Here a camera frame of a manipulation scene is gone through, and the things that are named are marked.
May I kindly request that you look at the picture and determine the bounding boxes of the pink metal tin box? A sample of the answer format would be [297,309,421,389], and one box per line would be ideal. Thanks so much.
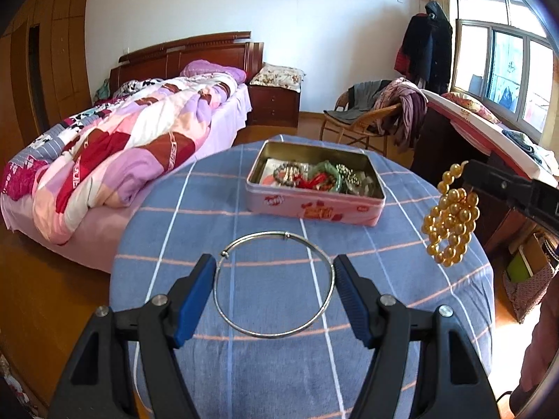
[245,140,386,228]

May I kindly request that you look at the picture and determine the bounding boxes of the pink folded bedding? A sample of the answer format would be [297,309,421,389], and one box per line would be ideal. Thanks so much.
[426,89,559,188]

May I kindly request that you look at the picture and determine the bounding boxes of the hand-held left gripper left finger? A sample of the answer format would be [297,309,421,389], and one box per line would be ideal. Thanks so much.
[48,253,218,419]

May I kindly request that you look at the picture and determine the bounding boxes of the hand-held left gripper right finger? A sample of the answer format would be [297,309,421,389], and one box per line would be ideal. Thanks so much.
[333,254,501,419]

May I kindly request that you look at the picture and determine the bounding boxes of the dark wooden desk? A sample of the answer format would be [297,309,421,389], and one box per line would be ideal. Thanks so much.
[411,96,559,254]

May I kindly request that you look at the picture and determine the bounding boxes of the grey garment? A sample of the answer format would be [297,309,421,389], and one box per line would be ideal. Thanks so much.
[334,81,394,123]

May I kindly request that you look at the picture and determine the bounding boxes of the white paper card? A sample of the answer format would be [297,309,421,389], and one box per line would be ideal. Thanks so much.
[262,157,306,186]

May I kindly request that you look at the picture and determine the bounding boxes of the pink floral pillow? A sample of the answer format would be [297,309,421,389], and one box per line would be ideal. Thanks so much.
[441,91,501,125]

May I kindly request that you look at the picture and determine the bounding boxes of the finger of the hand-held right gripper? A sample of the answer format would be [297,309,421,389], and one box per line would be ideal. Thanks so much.
[462,159,537,211]

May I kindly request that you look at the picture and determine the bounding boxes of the round table with blue cloth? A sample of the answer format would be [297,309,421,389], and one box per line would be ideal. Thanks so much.
[109,133,495,419]

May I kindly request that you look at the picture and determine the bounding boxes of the hanging dark coats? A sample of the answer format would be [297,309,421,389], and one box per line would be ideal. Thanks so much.
[394,1,454,94]

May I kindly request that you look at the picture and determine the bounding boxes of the green jade bracelet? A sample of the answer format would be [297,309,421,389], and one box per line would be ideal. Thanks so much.
[314,161,348,193]

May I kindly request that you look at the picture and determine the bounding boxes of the pink patchwork quilt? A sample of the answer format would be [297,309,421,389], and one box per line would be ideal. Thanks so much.
[0,74,239,245]

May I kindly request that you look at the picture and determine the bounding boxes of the white floral cushion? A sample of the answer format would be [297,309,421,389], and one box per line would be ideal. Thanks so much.
[250,63,306,93]

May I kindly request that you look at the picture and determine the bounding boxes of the person's right forearm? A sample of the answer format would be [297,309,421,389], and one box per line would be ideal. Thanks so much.
[511,288,559,411]

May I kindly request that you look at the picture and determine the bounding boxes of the silver bead chain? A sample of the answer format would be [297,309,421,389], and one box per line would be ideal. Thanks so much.
[336,163,363,186]

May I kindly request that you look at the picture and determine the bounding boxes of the dark bead bracelet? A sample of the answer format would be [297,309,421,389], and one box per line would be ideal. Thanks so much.
[273,161,308,184]

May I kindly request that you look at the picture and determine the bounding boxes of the wicker chair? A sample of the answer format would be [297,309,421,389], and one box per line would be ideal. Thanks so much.
[320,81,407,149]

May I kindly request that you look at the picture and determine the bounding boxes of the purple pillow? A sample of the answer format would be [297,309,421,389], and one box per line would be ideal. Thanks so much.
[181,59,247,83]

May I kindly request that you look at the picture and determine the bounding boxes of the wooden nightstand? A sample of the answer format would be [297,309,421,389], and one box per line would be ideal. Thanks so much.
[247,83,302,129]

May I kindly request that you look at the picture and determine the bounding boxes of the silver neck ring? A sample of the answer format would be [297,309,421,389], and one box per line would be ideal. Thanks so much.
[213,231,336,339]

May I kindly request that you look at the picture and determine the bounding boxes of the gold pearl necklace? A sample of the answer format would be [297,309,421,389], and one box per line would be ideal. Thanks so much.
[421,161,480,269]

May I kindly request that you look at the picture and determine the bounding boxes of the window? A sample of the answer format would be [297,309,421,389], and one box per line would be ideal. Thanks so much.
[454,0,557,136]

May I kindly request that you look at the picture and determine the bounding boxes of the wooden wardrobe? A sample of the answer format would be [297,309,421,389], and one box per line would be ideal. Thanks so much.
[0,0,90,162]

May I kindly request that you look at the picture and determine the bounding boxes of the purple garments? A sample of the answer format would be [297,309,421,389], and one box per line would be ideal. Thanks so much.
[373,78,429,153]

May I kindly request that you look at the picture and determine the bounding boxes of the woven storage bag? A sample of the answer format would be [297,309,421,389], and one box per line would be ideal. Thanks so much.
[502,231,559,324]

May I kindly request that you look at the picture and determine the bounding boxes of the folded clothes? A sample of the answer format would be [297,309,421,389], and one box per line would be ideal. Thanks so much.
[502,128,546,162]

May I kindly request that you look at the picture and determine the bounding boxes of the wooden bed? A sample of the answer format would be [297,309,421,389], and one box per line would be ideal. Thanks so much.
[0,31,265,275]

